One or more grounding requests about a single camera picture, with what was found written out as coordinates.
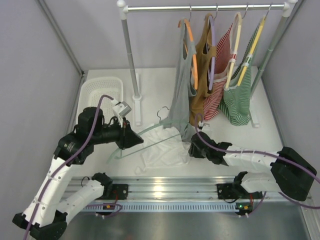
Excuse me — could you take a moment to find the green plastic hanger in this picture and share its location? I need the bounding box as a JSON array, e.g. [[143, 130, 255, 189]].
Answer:
[[106, 106, 193, 164]]

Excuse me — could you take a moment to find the white tank top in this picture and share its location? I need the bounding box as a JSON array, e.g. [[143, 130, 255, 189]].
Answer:
[[134, 126, 190, 175]]

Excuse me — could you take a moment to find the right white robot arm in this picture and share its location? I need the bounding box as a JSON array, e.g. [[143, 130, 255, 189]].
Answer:
[[188, 132, 317, 202]]

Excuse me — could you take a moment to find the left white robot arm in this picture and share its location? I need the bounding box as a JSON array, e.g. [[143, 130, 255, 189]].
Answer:
[[12, 106, 144, 240]]

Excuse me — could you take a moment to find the grey tank top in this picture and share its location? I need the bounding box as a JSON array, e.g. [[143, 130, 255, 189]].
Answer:
[[164, 24, 198, 142]]

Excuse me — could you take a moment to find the green striped tank top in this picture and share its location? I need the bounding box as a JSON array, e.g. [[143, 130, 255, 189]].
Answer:
[[219, 18, 262, 126]]

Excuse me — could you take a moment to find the brown tank top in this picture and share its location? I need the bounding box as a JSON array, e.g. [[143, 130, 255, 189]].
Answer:
[[189, 13, 217, 126]]

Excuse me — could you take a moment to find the purple hanger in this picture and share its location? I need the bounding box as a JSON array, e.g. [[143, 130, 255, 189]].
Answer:
[[207, 15, 217, 91]]

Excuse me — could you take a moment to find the red striped tank top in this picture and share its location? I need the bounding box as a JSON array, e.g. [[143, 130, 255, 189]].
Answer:
[[203, 23, 234, 121]]

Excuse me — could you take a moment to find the cream wooden hanger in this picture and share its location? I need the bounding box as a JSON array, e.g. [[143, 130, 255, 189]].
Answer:
[[224, 12, 243, 89]]

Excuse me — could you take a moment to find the orange hanger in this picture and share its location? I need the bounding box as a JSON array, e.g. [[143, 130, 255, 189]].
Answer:
[[178, 18, 199, 90]]

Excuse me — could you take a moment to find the yellow wooden hanger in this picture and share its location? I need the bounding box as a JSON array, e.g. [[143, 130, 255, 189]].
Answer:
[[237, 15, 267, 87]]

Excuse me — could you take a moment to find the white perforated basket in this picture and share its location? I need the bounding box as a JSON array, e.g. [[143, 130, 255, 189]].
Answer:
[[76, 76, 124, 116]]

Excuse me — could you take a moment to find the white clothes rack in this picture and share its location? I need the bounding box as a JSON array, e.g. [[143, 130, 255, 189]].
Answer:
[[117, 0, 299, 126]]

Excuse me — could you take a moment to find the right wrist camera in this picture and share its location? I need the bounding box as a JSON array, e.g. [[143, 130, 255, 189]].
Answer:
[[197, 121, 211, 132]]

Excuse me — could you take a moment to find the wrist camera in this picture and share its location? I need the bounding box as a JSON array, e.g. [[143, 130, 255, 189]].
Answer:
[[111, 99, 132, 118], [197, 121, 211, 132]]

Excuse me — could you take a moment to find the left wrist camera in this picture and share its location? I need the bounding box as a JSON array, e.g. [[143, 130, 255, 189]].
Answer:
[[111, 99, 132, 118]]

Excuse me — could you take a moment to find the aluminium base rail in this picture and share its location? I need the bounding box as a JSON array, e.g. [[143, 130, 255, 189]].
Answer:
[[62, 175, 311, 201]]

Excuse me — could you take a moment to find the white slotted cable duct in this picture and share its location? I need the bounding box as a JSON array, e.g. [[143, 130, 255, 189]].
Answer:
[[82, 201, 253, 213]]

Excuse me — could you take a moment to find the aluminium frame post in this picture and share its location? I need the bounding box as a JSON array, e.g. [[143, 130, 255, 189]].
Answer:
[[35, 0, 84, 76]]

